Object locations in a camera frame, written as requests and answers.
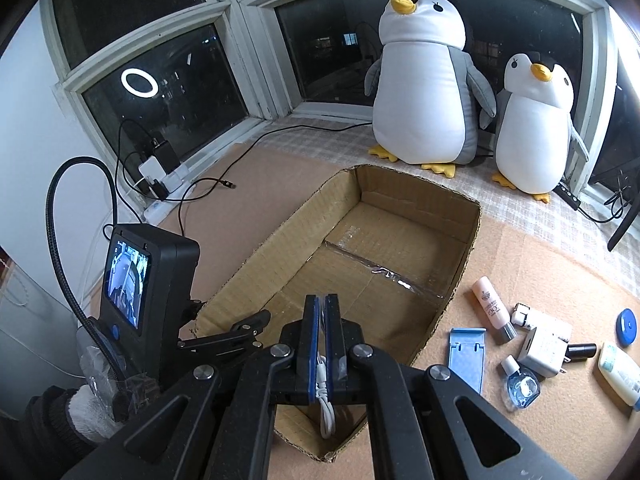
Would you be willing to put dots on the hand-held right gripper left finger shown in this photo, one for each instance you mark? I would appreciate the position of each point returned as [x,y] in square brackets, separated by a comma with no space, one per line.
[312,340]

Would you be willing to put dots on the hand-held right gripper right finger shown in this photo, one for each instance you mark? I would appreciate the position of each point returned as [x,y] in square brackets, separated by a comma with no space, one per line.
[331,340]

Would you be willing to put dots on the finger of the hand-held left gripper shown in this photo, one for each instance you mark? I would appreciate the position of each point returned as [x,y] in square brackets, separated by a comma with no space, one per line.
[225,345]
[252,319]

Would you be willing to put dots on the cardboard box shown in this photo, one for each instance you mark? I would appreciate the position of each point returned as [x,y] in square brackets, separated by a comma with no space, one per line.
[350,240]

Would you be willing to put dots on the blue phone stand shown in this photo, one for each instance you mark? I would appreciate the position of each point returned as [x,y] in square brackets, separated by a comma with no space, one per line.
[465,365]

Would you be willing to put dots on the pink tube bottle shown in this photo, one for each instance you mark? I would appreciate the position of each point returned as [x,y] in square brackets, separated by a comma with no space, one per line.
[490,302]

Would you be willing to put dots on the white sunscreen bottle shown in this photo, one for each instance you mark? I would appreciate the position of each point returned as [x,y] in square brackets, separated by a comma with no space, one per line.
[617,370]

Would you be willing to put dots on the person's left forearm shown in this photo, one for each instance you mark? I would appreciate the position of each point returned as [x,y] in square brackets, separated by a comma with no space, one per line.
[42,420]

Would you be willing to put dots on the person's left hand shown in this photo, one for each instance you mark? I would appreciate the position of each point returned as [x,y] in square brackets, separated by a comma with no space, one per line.
[87,407]

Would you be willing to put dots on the black plug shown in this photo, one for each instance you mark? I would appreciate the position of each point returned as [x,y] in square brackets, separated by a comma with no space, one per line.
[155,188]

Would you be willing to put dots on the white power strip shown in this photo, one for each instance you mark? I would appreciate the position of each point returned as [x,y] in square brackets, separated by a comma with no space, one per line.
[177,176]

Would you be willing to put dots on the white plugged charger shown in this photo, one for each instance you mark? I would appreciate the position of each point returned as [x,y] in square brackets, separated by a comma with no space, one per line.
[152,168]

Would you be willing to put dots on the black power adapter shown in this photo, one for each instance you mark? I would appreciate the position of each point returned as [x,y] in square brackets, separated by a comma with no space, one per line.
[165,152]

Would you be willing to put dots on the clear blue dropper bottle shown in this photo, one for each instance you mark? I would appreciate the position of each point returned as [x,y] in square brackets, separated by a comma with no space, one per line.
[522,387]

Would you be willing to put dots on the small white rectangular box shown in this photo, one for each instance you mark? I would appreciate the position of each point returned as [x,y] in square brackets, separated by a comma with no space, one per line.
[550,322]

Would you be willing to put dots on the plaid cloth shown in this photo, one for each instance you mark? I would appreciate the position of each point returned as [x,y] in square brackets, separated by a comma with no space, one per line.
[525,230]

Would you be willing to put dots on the black lipstick tube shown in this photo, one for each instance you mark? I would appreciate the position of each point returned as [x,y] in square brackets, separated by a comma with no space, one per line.
[582,351]

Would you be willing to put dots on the large penguin plush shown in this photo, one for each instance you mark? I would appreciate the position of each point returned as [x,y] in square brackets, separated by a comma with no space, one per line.
[425,100]

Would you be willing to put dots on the small penguin plush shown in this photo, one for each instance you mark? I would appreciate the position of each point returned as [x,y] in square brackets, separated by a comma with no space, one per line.
[535,140]

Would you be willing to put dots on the blue round tape measure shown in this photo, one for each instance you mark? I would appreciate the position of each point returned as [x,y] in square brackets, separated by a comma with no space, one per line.
[627,327]

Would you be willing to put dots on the black tripod leg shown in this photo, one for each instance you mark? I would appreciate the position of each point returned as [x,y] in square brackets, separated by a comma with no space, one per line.
[625,220]

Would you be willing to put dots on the white wall charger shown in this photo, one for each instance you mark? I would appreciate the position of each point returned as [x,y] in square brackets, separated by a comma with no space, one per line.
[542,352]

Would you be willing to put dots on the white window frame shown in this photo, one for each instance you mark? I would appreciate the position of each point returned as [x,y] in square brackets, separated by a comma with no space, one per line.
[255,60]

